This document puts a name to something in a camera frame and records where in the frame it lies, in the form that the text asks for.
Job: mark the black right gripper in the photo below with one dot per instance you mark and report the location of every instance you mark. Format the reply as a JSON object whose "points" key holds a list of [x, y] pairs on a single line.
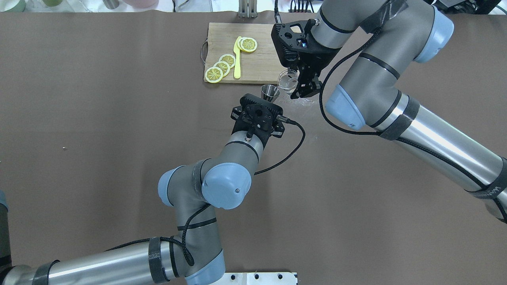
{"points": [[319, 59]]}

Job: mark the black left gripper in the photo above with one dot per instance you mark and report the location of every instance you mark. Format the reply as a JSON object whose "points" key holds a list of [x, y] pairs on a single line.
{"points": [[239, 127]]}

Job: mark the clear glass shaker cup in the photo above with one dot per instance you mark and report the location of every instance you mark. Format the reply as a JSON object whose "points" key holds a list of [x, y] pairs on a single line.
{"points": [[288, 80]]}

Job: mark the steel jigger measuring cup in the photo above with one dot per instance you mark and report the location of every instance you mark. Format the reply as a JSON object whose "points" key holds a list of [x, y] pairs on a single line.
{"points": [[270, 92]]}

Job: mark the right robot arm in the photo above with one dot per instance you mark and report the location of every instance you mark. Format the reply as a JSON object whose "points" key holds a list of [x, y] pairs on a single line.
{"points": [[353, 54]]}

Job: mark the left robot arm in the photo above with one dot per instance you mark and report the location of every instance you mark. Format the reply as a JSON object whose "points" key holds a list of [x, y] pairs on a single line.
{"points": [[131, 199]]}

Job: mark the bamboo cutting board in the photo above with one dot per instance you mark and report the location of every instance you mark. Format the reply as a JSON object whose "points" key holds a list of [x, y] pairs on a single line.
{"points": [[261, 66]]}

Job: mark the yellow plastic knife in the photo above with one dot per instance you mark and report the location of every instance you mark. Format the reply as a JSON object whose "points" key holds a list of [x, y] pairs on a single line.
{"points": [[237, 52]]}

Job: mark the lemon slice under top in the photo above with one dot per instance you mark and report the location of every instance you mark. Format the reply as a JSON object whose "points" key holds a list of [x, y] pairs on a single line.
{"points": [[239, 43]]}

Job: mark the lemon slice near handle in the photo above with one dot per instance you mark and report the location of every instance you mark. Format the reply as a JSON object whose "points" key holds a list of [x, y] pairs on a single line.
{"points": [[249, 44]]}

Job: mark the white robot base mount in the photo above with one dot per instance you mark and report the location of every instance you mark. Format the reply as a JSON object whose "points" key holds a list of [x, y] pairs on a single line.
{"points": [[258, 278]]}

